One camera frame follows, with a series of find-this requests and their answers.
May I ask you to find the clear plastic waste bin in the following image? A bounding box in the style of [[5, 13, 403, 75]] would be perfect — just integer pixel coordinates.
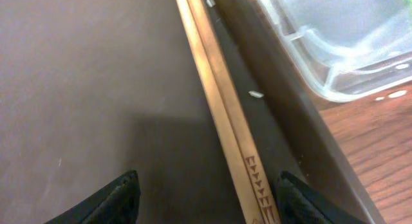
[[257, 0, 411, 103]]

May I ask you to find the wooden chopstick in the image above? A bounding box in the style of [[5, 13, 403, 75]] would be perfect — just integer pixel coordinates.
[[188, 0, 281, 224], [176, 0, 264, 224]]

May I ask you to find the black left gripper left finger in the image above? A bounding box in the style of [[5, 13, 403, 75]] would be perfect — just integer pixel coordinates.
[[46, 170, 141, 224]]

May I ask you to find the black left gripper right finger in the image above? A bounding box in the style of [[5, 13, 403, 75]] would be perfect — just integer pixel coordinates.
[[276, 171, 364, 224]]

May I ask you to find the dark brown serving tray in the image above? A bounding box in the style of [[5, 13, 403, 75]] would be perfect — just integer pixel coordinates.
[[1, 0, 383, 223]]

